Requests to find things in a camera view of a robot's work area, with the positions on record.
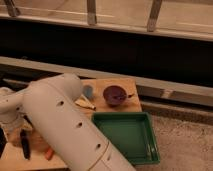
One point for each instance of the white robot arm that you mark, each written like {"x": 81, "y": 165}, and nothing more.
{"x": 49, "y": 104}

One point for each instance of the green plastic tray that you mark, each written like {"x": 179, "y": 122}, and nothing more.
{"x": 131, "y": 133}

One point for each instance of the orange carrot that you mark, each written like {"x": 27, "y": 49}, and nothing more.
{"x": 49, "y": 153}

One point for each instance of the yellow banana piece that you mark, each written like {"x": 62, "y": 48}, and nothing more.
{"x": 83, "y": 103}

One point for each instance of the purple bowl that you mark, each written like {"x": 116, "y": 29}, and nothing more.
{"x": 114, "y": 95}

